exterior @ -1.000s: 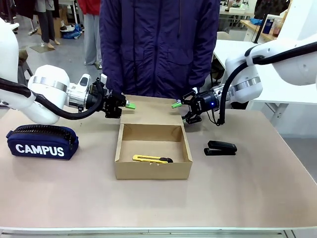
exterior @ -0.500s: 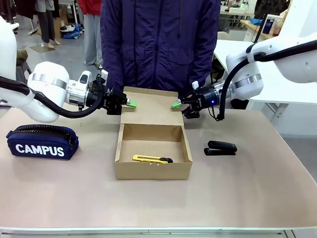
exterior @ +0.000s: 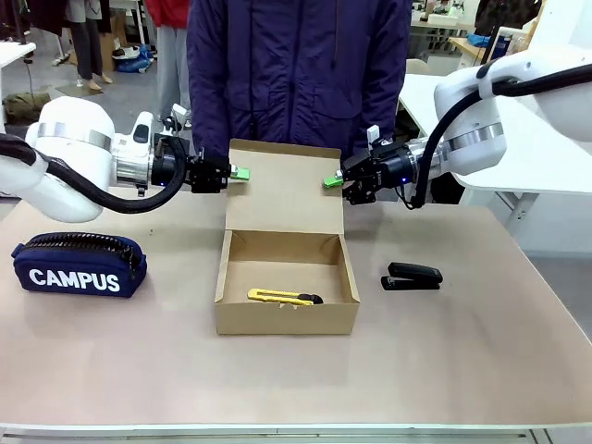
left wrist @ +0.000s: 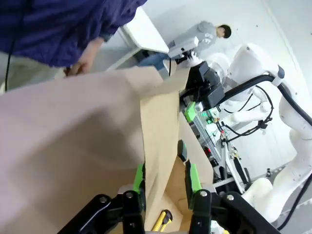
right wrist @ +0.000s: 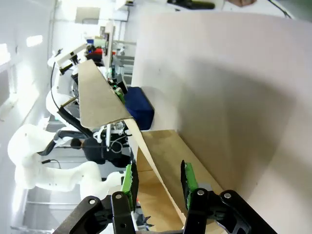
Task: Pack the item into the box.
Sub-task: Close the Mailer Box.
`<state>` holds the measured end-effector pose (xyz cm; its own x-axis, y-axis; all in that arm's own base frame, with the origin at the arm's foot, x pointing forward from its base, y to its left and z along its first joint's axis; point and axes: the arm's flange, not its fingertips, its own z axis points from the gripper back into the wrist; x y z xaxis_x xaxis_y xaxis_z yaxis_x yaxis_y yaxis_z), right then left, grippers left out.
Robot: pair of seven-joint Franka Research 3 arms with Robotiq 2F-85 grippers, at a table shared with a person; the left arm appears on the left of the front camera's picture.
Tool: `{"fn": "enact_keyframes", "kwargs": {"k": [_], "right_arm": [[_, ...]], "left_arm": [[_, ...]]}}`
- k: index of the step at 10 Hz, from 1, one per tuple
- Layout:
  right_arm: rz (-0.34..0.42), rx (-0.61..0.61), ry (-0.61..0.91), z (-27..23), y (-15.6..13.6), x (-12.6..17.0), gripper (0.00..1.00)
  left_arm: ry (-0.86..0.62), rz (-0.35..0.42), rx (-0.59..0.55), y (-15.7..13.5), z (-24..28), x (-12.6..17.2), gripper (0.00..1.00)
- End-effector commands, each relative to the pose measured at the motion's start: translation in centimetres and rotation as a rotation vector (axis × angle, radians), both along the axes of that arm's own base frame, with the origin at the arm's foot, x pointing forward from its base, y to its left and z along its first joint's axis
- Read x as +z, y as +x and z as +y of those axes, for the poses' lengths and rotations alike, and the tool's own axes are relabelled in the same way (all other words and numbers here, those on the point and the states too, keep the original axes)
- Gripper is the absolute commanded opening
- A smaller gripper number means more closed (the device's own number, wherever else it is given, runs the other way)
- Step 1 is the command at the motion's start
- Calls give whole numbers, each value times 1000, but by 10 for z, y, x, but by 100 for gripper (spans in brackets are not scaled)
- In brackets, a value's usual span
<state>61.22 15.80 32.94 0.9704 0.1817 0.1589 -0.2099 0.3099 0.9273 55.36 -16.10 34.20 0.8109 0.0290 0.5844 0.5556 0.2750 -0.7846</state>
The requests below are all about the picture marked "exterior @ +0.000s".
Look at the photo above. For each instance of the yellow utility knife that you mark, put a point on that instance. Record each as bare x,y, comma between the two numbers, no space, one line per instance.
277,297

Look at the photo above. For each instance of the wooden table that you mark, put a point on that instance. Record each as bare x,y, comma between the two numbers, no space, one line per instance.
467,48

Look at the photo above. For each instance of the wrist white camera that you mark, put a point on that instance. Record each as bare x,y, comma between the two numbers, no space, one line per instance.
373,133
179,114

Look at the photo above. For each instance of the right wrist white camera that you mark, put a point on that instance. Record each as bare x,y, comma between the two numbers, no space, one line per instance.
373,133

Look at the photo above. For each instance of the brown cardboard box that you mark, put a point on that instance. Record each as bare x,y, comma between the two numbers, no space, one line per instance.
284,231

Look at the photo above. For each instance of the navy CAMPUS pencil case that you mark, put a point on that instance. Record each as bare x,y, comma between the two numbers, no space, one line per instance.
78,268

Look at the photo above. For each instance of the black stapler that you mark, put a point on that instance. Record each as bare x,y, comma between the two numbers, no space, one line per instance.
411,275

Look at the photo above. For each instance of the teal cloth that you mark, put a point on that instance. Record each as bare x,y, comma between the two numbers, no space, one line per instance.
478,40

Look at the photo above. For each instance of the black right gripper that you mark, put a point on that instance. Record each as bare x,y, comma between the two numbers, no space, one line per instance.
393,166

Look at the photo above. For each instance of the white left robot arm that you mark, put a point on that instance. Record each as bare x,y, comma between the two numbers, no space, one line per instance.
69,139

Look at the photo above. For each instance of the person in red jacket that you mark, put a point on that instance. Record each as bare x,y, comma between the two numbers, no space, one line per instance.
168,46

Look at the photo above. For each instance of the person in grey trousers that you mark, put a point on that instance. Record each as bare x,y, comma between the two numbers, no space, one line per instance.
85,37

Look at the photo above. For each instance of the white desk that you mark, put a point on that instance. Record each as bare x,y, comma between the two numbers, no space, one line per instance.
14,51

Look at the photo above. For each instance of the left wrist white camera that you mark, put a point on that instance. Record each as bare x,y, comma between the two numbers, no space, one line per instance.
179,114

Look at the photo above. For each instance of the person's right forearm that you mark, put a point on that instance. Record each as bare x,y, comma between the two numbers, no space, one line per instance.
208,115

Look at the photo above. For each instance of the olive green bag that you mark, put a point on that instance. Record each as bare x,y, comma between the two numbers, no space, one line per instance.
25,105

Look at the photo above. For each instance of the person's left forearm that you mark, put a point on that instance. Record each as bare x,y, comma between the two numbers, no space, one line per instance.
379,111

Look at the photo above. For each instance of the white chair back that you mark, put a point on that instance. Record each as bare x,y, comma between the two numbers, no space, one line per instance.
416,66

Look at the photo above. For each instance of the person in purple jacket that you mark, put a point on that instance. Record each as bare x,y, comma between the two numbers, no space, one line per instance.
296,69

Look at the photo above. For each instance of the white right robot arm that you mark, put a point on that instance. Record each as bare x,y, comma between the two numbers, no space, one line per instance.
472,111

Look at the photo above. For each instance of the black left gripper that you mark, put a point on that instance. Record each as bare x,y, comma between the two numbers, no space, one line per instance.
203,176

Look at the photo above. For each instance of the blue water bottle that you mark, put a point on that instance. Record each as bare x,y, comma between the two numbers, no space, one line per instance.
503,42

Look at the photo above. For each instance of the blue plastic bag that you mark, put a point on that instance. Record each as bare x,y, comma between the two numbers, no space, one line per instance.
136,57

